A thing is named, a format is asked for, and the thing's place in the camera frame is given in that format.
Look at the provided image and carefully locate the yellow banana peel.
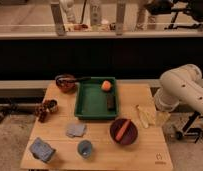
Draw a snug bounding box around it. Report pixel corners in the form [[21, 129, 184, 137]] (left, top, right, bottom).
[[136, 105, 156, 129]]

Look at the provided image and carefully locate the small blue cup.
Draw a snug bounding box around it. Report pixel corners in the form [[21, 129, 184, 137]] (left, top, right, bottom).
[[77, 140, 93, 158]]

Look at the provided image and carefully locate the small brown cup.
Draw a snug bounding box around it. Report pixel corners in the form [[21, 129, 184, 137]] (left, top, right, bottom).
[[47, 99, 58, 113]]

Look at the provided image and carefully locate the orange carrot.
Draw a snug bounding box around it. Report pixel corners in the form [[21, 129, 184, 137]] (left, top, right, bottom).
[[115, 119, 131, 141]]

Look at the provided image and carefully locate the grey-blue towel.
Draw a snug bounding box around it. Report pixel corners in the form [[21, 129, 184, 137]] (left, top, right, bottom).
[[66, 123, 87, 138]]

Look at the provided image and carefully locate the brown pot with handle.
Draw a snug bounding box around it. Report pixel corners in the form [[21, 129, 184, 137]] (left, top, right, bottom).
[[55, 74, 89, 93]]

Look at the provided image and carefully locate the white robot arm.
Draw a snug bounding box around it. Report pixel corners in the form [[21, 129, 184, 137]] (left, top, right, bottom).
[[154, 64, 203, 115]]

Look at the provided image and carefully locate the orange ball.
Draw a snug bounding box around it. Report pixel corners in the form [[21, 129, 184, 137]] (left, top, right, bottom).
[[101, 80, 112, 91]]

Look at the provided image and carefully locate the green plastic tray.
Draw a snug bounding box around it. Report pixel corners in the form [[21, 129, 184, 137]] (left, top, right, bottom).
[[74, 77, 119, 120]]

